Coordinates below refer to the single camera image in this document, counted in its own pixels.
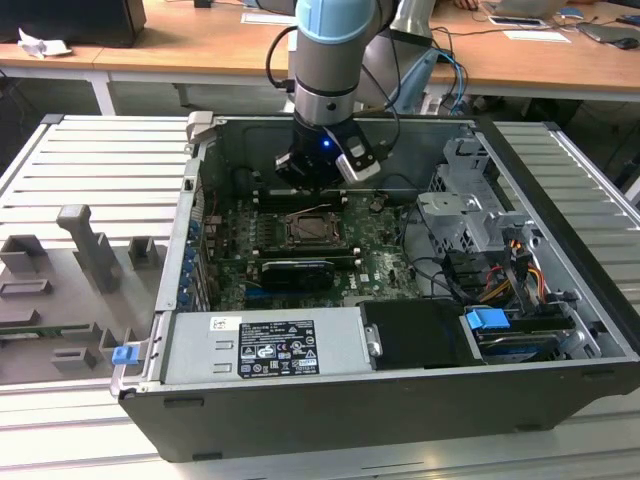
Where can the crumpled white paper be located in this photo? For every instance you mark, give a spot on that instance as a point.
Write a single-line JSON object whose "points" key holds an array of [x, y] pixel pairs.
{"points": [[40, 46]]}

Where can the silver laptop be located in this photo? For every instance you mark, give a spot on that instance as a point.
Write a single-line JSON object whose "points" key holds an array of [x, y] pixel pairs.
{"points": [[525, 6]]}

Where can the silver power supply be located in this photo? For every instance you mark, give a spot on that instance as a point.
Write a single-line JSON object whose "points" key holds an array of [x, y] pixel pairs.
{"points": [[265, 345]]}

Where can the white tablet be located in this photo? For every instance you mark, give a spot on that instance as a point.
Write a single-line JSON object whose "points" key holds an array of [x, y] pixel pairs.
{"points": [[515, 21]]}

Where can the silver drive cage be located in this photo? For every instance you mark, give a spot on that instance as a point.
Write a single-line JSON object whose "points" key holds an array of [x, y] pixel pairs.
{"points": [[460, 210]]}

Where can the hard disk in blue carrier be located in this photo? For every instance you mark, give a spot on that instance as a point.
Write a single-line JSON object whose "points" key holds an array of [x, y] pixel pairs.
{"points": [[487, 320]]}

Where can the grey parts rack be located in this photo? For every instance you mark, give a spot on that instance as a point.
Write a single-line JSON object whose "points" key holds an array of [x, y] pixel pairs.
{"points": [[75, 280]]}

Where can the black plastic shroud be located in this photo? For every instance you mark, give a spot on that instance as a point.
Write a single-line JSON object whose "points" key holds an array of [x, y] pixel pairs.
{"points": [[415, 335]]}

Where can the black box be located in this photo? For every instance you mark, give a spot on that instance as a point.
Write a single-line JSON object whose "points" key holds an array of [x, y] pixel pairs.
{"points": [[65, 20]]}

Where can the green RAM stick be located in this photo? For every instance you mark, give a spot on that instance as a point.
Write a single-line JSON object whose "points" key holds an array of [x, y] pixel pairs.
{"points": [[40, 330]]}

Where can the pale blue teach pendant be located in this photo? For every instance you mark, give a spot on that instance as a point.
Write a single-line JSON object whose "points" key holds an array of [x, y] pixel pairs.
{"points": [[417, 75]]}

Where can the green motherboard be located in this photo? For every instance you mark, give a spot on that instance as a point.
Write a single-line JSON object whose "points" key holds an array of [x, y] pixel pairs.
{"points": [[380, 250]]}

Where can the dark grey laptop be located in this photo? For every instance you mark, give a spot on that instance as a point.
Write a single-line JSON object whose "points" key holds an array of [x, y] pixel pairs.
{"points": [[605, 31]]}

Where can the silver green CPU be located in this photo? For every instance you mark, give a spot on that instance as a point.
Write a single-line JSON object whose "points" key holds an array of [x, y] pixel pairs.
{"points": [[312, 229]]}

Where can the blue plastic latch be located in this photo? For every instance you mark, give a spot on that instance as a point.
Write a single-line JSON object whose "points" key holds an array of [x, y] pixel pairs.
{"points": [[124, 355]]}

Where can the black RAM slot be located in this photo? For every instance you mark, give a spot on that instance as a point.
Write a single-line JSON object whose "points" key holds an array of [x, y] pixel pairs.
{"points": [[350, 261], [265, 196], [310, 248], [270, 206]]}

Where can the black graphics card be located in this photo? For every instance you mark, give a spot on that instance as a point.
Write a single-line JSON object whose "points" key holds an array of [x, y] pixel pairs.
{"points": [[297, 274]]}

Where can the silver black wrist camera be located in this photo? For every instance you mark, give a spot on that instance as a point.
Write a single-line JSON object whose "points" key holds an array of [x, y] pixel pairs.
{"points": [[357, 157]]}

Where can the black silver PC case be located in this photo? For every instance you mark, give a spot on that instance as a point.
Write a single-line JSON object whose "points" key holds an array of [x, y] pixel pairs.
{"points": [[350, 415]]}

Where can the black computer mouse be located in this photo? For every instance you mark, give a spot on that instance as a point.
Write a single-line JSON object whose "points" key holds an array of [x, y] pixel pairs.
{"points": [[626, 43]]}

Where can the wooden desk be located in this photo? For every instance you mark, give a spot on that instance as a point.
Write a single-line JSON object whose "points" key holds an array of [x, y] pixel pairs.
{"points": [[200, 50]]}

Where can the thin metal locking lever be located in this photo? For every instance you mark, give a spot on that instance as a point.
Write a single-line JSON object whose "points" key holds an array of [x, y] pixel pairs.
{"points": [[310, 208]]}

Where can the white paper sheet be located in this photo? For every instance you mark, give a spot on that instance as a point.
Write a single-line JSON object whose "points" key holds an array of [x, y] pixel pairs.
{"points": [[265, 18], [535, 36]]}

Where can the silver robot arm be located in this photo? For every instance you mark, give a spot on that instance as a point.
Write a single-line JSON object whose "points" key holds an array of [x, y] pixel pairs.
{"points": [[325, 60]]}

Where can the CPU socket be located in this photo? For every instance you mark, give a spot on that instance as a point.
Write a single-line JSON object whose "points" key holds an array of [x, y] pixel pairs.
{"points": [[286, 243]]}

